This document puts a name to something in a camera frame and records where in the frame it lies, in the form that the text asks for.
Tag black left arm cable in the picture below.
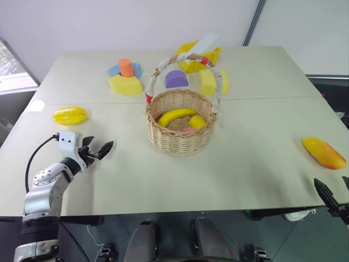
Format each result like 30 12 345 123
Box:
25 134 60 193

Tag orange foam cylinder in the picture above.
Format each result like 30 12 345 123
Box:
118 58 136 78

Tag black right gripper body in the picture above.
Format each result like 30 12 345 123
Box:
328 201 349 225

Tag yellow red mango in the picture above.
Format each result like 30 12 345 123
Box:
301 136 348 171

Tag black table frame beam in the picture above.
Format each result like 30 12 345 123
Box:
0 215 105 227
249 207 329 222

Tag dark grey wall post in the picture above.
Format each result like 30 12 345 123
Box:
243 0 267 47

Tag wicker basket with handle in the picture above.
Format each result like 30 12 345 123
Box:
144 52 225 157

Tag small yellow foam block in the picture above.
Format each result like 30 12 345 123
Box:
175 40 200 57

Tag yellow starfruit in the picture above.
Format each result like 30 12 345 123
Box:
52 105 89 127

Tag wide yellow foam block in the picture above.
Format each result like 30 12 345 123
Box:
108 74 144 96

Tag long white foam block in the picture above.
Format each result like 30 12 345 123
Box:
187 33 221 56

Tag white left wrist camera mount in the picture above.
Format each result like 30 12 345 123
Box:
58 130 83 165

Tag dark rounded shape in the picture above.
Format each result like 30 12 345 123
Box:
189 217 236 262
123 219 160 262

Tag white shoe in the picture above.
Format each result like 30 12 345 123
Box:
284 208 317 222

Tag yellow lemon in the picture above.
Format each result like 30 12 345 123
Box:
189 115 208 130

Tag purple foam arch block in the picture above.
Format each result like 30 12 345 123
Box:
164 69 190 89

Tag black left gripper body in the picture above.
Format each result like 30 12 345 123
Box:
77 145 99 169

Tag yellow banana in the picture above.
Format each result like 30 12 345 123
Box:
157 108 198 128

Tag window with grey frame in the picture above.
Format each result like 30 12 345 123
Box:
0 36 42 96

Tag blue foam block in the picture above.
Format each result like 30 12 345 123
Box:
107 62 145 79

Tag tall yellow foam block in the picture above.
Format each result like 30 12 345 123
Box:
200 69 230 97

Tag black equipment beside table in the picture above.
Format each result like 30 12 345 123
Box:
305 74 349 121

